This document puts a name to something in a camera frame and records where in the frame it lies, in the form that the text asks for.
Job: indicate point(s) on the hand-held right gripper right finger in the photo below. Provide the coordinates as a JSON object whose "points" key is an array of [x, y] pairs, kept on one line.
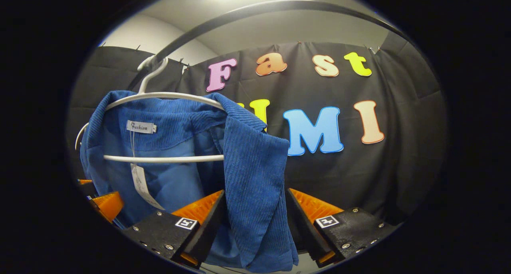
{"points": [[301, 226]]}

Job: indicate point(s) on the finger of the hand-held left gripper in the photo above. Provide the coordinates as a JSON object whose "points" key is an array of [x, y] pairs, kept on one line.
{"points": [[84, 182], [108, 205]]}

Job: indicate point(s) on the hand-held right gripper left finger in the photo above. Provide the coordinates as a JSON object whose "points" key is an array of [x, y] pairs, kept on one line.
{"points": [[209, 226]]}

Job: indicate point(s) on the white clothes hanger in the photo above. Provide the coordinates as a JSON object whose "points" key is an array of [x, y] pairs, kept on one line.
{"points": [[159, 159]]}

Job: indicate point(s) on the black clothes rack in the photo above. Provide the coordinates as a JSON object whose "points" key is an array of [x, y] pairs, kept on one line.
{"points": [[239, 12]]}

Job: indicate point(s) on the black backdrop cloth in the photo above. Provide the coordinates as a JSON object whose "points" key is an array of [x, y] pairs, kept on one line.
{"points": [[339, 178]]}

